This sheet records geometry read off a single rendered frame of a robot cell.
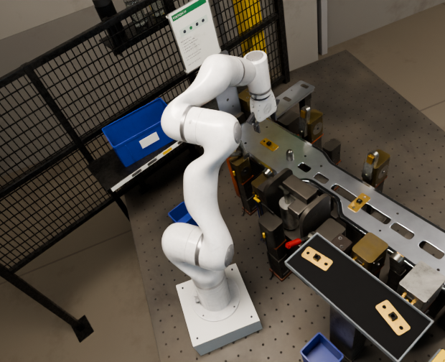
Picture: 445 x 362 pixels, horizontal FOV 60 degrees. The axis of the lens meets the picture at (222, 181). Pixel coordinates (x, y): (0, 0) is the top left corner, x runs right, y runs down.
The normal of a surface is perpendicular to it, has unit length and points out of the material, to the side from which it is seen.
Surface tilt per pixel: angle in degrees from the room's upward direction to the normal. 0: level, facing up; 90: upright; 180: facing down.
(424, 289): 0
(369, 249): 0
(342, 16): 90
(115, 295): 0
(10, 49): 90
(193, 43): 90
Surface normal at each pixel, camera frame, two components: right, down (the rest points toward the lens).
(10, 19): 0.33, 0.67
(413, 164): -0.21, -0.63
